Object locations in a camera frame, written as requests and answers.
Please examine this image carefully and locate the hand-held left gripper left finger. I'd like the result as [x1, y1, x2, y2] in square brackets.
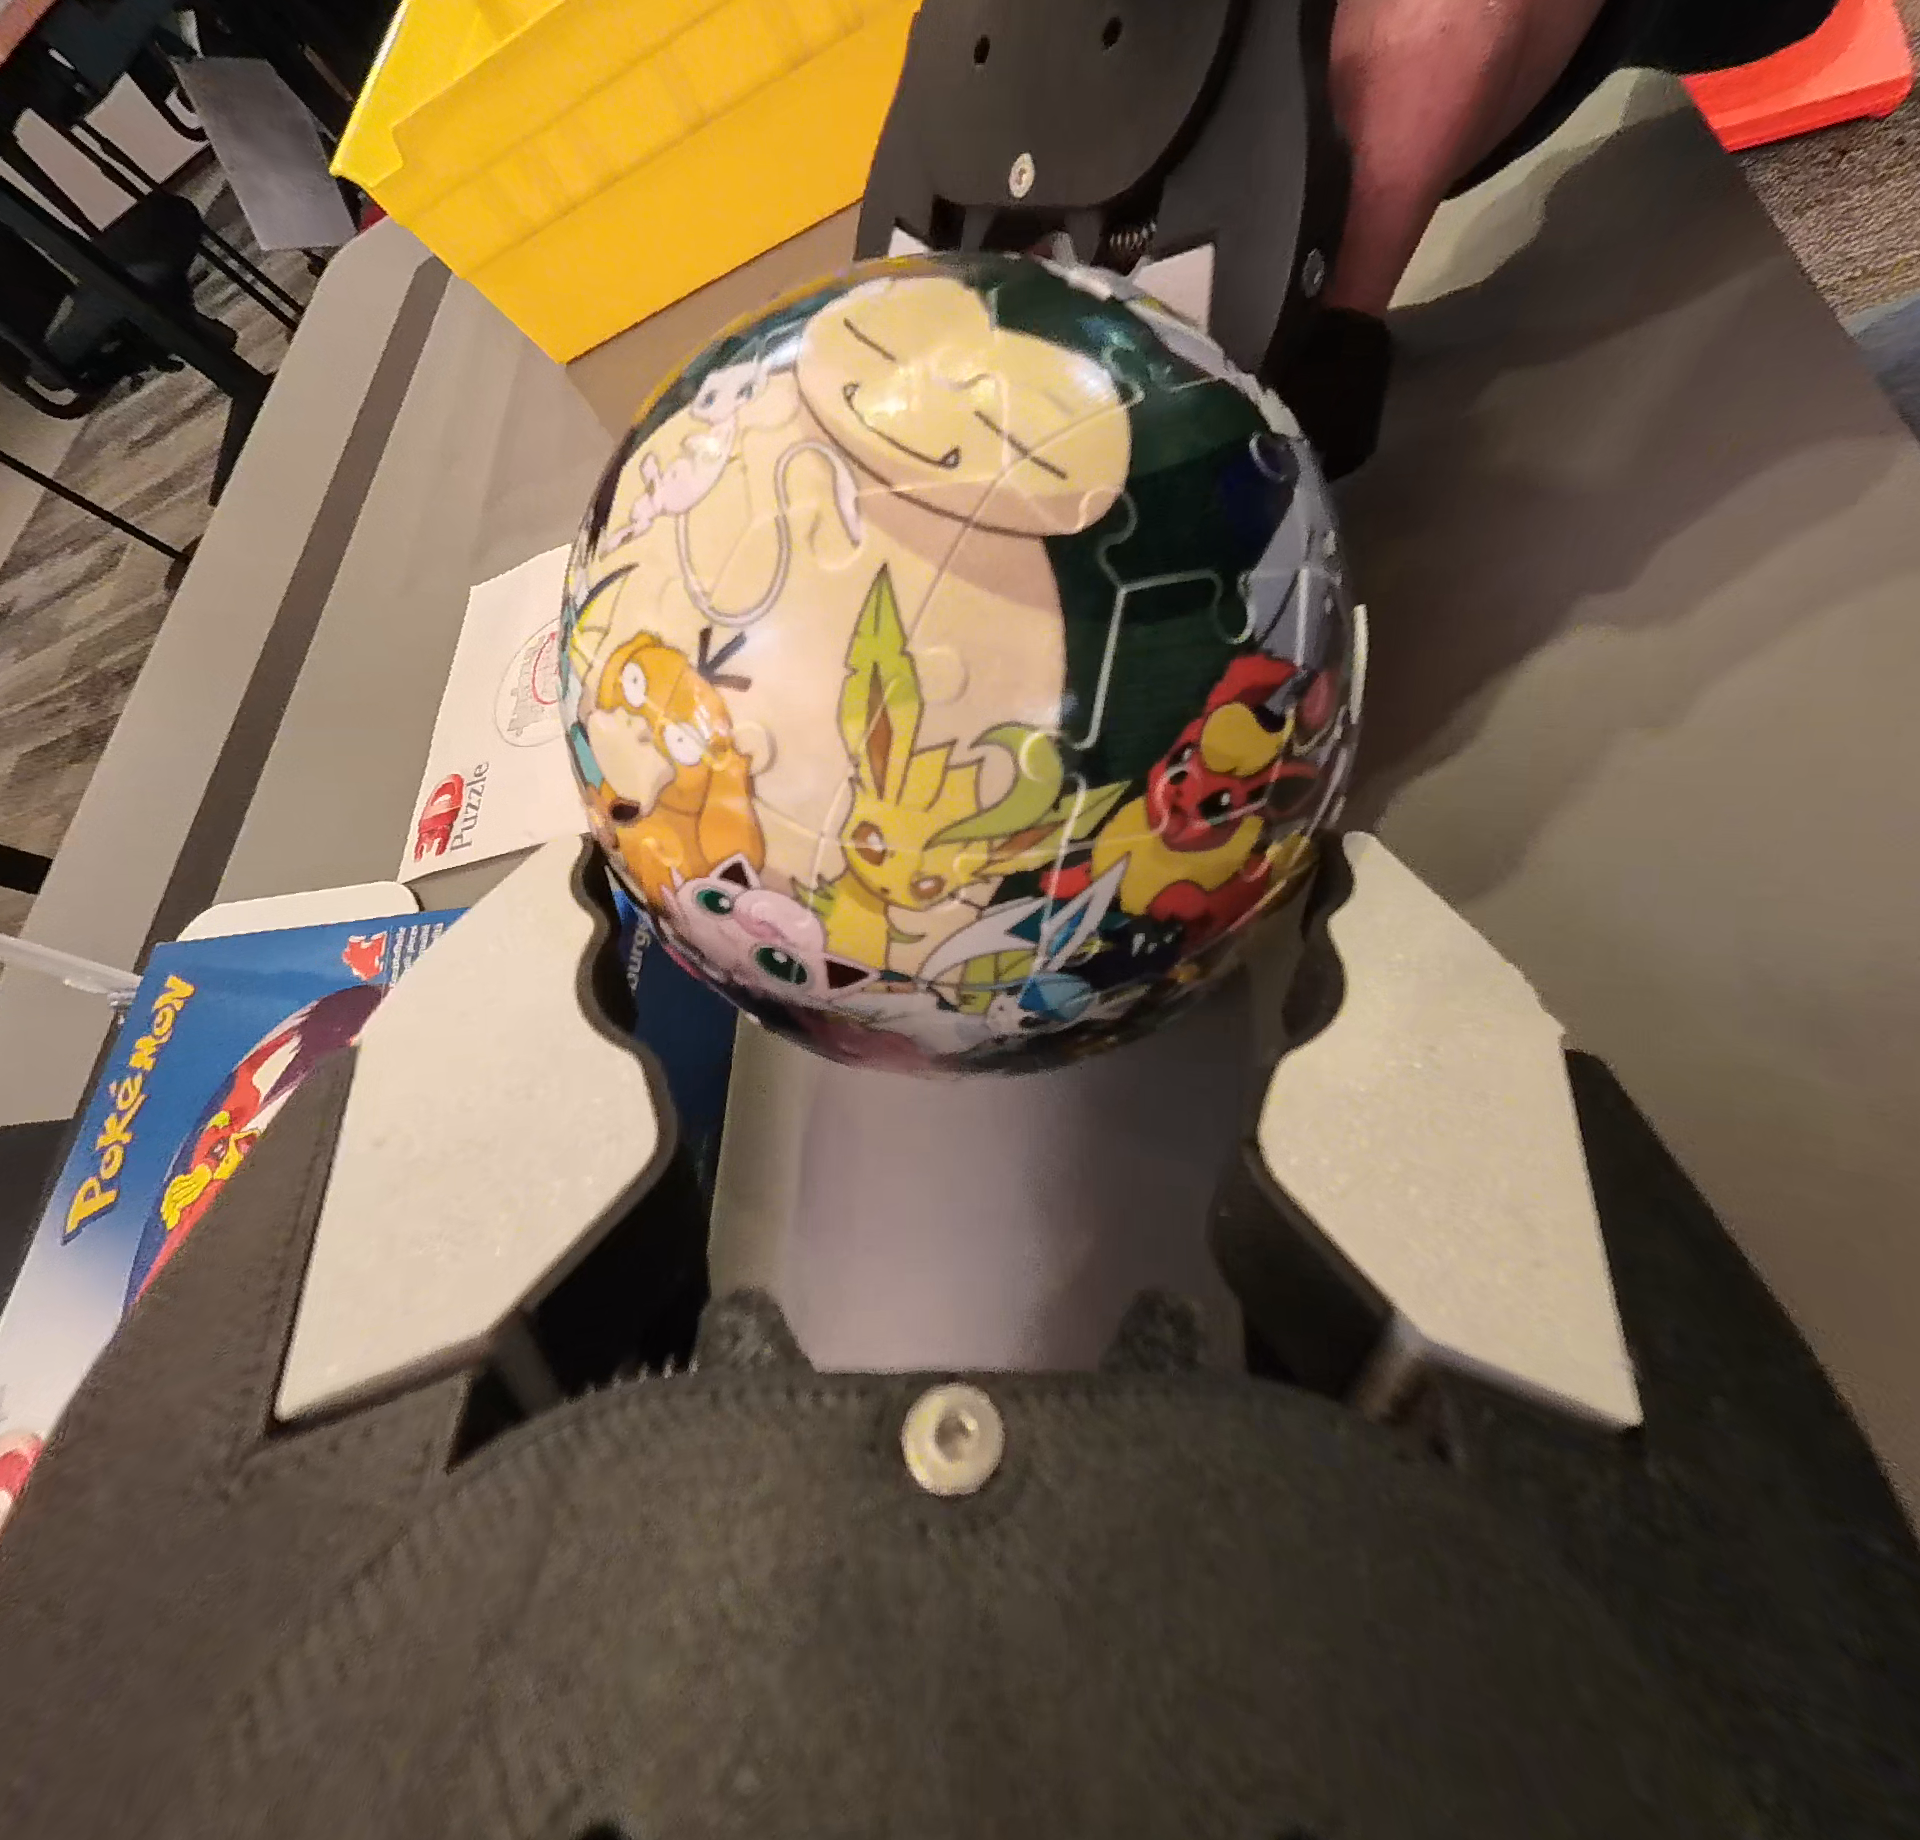
[272, 835, 679, 1426]

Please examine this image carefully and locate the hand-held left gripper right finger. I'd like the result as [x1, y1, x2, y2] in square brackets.
[1252, 830, 1645, 1430]

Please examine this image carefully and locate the large yellow plastic bin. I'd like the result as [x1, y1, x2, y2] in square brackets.
[331, 0, 937, 364]

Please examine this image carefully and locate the colourful puzzle ball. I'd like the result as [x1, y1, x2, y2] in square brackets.
[563, 250, 1369, 1075]

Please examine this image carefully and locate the blue puzzle box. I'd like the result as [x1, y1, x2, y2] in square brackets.
[0, 881, 736, 1511]

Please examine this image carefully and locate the person's right hand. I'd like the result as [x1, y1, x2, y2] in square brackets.
[1311, 0, 1645, 314]

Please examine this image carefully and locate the white instruction sheet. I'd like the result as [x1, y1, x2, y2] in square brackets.
[396, 541, 601, 881]

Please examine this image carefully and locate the white hanging paper sheet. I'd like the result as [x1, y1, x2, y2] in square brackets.
[168, 56, 358, 254]

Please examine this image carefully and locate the orange plastic object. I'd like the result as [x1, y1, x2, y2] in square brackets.
[1680, 0, 1920, 154]

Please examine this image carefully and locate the black office chair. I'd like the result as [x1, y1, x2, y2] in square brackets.
[0, 197, 212, 417]

